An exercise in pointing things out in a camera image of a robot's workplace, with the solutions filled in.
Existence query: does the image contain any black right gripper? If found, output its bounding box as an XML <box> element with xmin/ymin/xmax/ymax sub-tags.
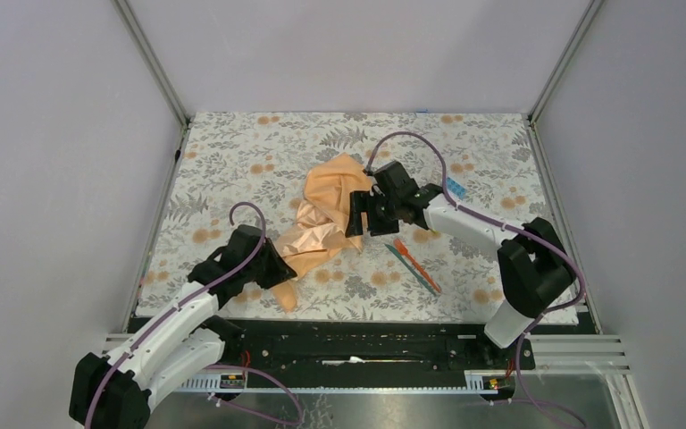
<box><xmin>345</xmin><ymin>190</ymin><xmax>401</xmax><ymax>238</ymax></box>

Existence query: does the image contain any peach satin napkin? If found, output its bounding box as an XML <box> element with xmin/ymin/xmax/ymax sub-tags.
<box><xmin>271</xmin><ymin>153</ymin><xmax>372</xmax><ymax>313</ymax></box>

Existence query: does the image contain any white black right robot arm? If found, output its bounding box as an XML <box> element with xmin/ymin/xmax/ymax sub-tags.
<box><xmin>346</xmin><ymin>162</ymin><xmax>577</xmax><ymax>368</ymax></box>

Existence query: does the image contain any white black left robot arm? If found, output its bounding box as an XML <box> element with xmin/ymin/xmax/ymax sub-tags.
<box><xmin>69</xmin><ymin>224</ymin><xmax>297</xmax><ymax>428</ymax></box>

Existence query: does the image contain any orange plastic fork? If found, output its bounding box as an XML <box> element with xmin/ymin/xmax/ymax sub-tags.
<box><xmin>393</xmin><ymin>239</ymin><xmax>442</xmax><ymax>293</ymax></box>

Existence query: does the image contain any colourful toy brick pile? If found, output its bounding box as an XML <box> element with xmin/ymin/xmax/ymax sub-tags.
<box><xmin>446</xmin><ymin>177</ymin><xmax>467</xmax><ymax>200</ymax></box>

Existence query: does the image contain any floral patterned table mat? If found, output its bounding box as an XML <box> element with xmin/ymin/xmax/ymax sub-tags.
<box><xmin>134</xmin><ymin>113</ymin><xmax>551</xmax><ymax>323</ymax></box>

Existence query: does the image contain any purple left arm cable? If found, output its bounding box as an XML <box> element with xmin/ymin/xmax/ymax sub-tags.
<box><xmin>82</xmin><ymin>201</ymin><xmax>268</xmax><ymax>429</ymax></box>

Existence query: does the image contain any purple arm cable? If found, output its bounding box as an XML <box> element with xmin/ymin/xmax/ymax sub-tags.
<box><xmin>82</xmin><ymin>201</ymin><xmax>268</xmax><ymax>429</ymax></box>
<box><xmin>364</xmin><ymin>130</ymin><xmax>588</xmax><ymax>427</ymax></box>

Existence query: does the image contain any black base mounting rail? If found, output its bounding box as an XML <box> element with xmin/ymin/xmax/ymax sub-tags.
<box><xmin>127</xmin><ymin>318</ymin><xmax>536</xmax><ymax>390</ymax></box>

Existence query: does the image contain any right aluminium frame post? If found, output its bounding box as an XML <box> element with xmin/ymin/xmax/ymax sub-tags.
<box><xmin>529</xmin><ymin>0</ymin><xmax>607</xmax><ymax>123</ymax></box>

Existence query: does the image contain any aluminium frame post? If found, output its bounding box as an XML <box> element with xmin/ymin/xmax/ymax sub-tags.
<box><xmin>112</xmin><ymin>0</ymin><xmax>193</xmax><ymax>127</ymax></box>
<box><xmin>529</xmin><ymin>0</ymin><xmax>607</xmax><ymax>123</ymax></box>

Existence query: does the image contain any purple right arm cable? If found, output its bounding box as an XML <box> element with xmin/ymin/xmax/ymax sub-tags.
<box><xmin>364</xmin><ymin>130</ymin><xmax>588</xmax><ymax>427</ymax></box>

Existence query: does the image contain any left aluminium frame post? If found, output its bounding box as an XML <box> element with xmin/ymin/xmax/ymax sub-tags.
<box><xmin>112</xmin><ymin>0</ymin><xmax>193</xmax><ymax>127</ymax></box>

